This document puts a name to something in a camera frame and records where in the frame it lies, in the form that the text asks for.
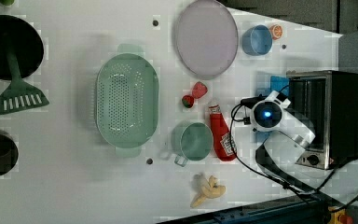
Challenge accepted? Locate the dark red toy strawberry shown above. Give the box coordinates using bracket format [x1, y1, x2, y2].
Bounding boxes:
[182, 95, 195, 108]

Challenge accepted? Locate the light red toy strawberry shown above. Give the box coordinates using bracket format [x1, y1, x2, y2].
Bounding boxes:
[191, 81, 208, 99]

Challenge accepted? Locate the teal mug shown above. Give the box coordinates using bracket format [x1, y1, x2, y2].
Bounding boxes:
[158, 120, 213, 167]

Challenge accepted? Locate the red ketchup bottle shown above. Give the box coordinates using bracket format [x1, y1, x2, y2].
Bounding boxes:
[208, 99, 236, 161]

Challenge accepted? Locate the green oval colander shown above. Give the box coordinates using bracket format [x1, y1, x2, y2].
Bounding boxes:
[95, 44, 159, 158]

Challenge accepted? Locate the lilac round plate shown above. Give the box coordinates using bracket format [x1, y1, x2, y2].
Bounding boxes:
[174, 0, 239, 79]

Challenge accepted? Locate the blue cup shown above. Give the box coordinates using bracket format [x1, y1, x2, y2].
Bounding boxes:
[241, 25, 272, 56]

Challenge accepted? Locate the orange slice toy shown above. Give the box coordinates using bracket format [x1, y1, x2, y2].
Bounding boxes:
[269, 24, 283, 40]

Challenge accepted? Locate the green slotted spatula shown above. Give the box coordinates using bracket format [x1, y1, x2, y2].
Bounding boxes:
[0, 35, 49, 115]

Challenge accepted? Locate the black frying pan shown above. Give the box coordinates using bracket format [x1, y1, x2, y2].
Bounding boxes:
[0, 15, 44, 80]

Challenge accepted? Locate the red emergency stop button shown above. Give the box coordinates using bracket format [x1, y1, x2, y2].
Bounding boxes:
[327, 206, 354, 224]

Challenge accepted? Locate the green toy at edge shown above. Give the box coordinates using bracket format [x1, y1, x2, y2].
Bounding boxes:
[0, 0, 15, 6]

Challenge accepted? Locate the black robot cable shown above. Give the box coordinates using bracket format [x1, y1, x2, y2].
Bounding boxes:
[228, 102, 358, 213]

